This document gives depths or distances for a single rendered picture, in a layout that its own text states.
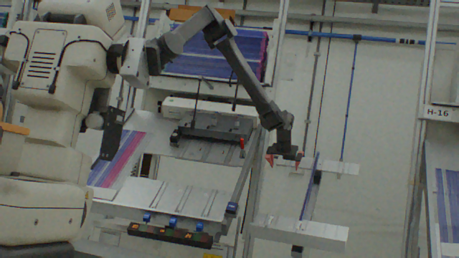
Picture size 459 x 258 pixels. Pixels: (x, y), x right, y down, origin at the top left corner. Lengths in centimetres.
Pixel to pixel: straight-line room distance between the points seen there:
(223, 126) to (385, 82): 188
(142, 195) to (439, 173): 125
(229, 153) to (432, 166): 89
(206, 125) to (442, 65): 119
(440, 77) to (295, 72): 159
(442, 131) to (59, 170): 187
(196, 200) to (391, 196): 210
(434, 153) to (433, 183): 21
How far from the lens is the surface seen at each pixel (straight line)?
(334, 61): 415
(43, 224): 114
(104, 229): 259
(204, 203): 219
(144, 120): 271
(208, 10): 191
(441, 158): 252
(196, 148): 248
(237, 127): 249
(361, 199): 400
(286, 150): 204
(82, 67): 146
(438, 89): 278
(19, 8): 322
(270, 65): 259
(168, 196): 224
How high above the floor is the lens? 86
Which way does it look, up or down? 7 degrees up
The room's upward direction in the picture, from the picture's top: 9 degrees clockwise
